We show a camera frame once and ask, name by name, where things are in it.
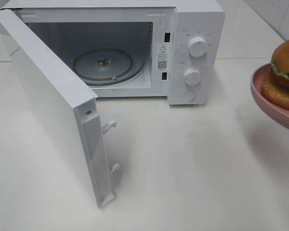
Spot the white warning label sticker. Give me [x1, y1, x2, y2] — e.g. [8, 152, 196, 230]
[156, 43, 171, 71]

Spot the burger with lettuce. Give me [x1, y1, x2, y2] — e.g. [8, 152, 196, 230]
[262, 40, 289, 110]

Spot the round white door-release button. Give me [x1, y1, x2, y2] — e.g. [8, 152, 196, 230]
[181, 90, 196, 102]

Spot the glass microwave turntable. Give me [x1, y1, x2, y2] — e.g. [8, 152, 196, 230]
[72, 48, 145, 86]

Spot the white timer knob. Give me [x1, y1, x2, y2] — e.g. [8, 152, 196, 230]
[184, 68, 201, 86]

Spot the pink round plate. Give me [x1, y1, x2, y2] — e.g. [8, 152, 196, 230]
[250, 63, 289, 129]

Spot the white microwave oven body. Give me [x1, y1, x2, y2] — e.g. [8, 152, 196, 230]
[0, 0, 225, 105]

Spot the white upper power knob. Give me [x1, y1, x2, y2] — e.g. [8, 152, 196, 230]
[188, 36, 208, 57]

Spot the white microwave door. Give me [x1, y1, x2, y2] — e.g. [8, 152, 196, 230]
[0, 10, 119, 207]

